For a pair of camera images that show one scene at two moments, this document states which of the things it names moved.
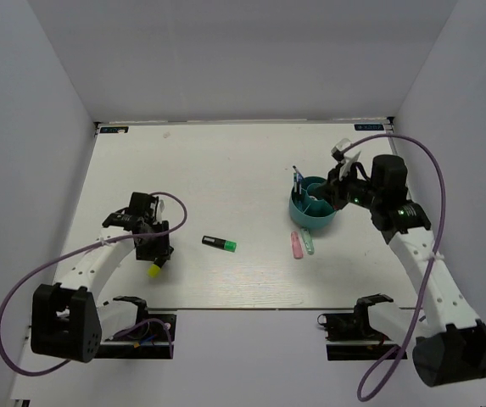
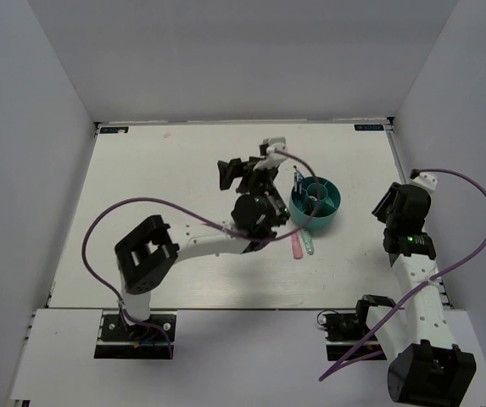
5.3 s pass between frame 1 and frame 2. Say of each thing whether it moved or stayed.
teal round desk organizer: stayed
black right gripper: moved
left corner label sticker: stayed
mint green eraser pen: stayed
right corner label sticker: stayed
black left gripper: moved
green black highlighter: moved
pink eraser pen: stayed
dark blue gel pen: stayed
